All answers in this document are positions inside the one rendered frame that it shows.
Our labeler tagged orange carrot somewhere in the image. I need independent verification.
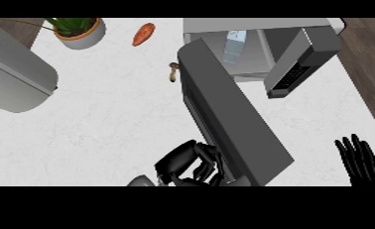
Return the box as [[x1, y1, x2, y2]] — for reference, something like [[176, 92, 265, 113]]
[[130, 22, 157, 48]]

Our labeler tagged brown mushroom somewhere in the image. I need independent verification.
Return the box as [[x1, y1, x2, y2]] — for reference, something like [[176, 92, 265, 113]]
[[167, 61, 181, 83]]

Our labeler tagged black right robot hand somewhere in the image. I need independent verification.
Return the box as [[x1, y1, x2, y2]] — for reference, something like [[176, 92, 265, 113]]
[[334, 133, 375, 187]]

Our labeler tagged dark grey microwave door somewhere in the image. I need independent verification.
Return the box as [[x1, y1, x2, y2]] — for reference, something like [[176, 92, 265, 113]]
[[176, 37, 296, 187]]

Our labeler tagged grey microwave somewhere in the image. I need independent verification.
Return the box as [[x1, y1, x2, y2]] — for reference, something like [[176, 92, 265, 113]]
[[182, 18, 347, 100]]

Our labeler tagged pale grey rounded appliance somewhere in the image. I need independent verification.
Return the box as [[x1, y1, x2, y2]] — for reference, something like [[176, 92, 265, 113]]
[[0, 28, 61, 114]]

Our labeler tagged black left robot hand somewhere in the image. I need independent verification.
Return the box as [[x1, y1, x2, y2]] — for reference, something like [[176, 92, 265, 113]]
[[154, 139, 228, 187]]

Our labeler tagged milk carton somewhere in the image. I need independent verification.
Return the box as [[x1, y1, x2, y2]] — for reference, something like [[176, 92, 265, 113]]
[[222, 30, 249, 66]]

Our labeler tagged potted green plant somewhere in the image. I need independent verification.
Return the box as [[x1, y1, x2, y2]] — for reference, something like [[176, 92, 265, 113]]
[[43, 18, 107, 51]]

